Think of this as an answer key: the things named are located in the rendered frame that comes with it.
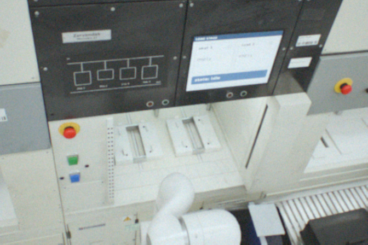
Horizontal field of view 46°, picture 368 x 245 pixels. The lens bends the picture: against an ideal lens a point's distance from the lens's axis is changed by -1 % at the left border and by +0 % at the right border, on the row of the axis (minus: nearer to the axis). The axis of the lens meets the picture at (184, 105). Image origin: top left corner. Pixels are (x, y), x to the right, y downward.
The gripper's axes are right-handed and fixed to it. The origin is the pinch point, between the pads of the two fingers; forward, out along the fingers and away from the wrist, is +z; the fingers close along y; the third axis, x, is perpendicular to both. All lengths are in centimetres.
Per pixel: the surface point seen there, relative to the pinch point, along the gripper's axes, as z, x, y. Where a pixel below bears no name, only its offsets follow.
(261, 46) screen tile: 6, 58, -27
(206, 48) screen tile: -12, 58, -25
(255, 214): 9.2, 2.8, -2.3
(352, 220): 59, -19, -8
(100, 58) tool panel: -43, 57, -22
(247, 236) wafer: 12.2, -19.8, -6.0
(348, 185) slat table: 72, -29, -32
